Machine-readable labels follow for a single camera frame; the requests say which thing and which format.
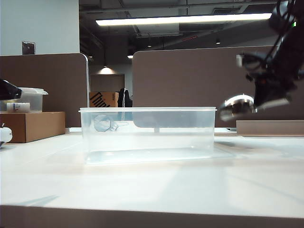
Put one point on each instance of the white device casing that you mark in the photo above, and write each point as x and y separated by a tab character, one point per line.
5	135

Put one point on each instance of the printed cardboard box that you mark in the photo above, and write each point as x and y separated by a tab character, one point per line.
104	99

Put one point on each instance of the brown cardboard box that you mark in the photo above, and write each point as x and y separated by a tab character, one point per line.
35	126

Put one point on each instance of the brown desk partition rounded corner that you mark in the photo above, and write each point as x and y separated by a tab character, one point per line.
59	83

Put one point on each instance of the lidded translucent storage tub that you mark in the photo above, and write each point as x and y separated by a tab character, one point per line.
35	99

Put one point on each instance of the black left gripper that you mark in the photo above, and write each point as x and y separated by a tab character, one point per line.
8	90

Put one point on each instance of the transparent plastic container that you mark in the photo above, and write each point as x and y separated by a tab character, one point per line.
147	133

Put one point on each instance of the black jacket on chair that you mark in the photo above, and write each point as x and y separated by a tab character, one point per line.
125	98

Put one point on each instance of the brown desk partition wide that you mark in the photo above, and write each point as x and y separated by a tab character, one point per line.
178	78

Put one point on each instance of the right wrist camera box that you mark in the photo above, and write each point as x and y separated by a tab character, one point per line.
249	61

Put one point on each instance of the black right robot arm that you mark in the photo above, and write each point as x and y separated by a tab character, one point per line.
289	47

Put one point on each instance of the glowing pendant lamp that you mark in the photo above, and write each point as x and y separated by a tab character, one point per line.
107	70

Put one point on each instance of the white bottle with label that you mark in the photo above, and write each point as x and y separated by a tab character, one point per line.
17	107

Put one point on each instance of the crumpled shiny plastic wrapper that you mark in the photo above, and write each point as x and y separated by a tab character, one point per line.
103	123

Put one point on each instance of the grey wall plate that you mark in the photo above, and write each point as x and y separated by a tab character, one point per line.
28	48

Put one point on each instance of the long ceiling light strip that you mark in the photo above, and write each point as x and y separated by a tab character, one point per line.
183	19

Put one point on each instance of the distant brown partition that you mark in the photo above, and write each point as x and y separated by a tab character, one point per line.
107	83

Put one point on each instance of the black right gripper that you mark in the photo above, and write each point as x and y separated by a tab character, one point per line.
278	78

